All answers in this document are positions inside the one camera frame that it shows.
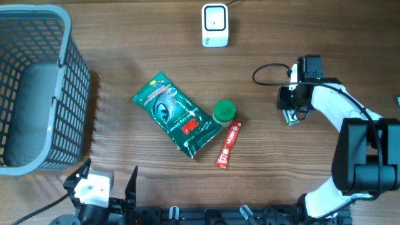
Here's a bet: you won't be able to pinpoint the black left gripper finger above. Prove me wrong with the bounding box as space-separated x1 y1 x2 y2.
125 166 138 209
63 158 91 191

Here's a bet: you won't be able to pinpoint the green white candy bar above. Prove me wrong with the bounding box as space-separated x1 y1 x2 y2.
282 110 300 126

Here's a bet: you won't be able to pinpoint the red Nestle stick sachet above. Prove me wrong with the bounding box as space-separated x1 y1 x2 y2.
216 121 243 169

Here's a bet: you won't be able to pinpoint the green lid plastic jar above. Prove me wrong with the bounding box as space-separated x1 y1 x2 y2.
212 100 236 128

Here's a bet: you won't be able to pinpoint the green 3M gloves package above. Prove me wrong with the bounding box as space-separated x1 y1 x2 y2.
131 72 223 158

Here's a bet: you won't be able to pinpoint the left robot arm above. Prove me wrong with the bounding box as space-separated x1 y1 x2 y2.
51 159 143 225

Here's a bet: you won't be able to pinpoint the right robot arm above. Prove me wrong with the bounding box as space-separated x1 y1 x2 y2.
277 55 399 224

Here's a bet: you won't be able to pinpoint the white barcode scanner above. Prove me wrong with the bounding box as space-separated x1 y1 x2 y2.
201 3 229 48

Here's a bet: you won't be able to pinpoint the grey plastic shopping basket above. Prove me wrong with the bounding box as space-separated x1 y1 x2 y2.
1 4 91 176

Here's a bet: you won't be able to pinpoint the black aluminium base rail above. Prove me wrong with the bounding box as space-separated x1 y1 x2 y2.
134 204 353 225

